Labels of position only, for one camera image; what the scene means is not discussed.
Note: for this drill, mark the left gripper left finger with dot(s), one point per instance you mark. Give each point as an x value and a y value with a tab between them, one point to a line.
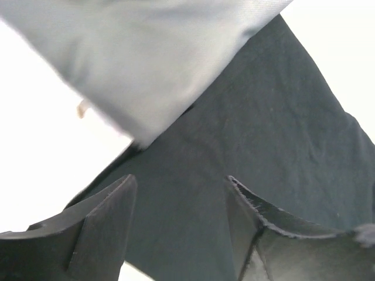
86	241

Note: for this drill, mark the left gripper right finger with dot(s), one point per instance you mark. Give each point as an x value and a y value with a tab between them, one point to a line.
269	243

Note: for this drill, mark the black t shirt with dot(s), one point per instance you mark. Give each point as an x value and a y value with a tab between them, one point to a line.
270	121

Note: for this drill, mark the folded grey t shirt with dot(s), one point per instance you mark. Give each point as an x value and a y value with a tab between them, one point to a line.
141	63

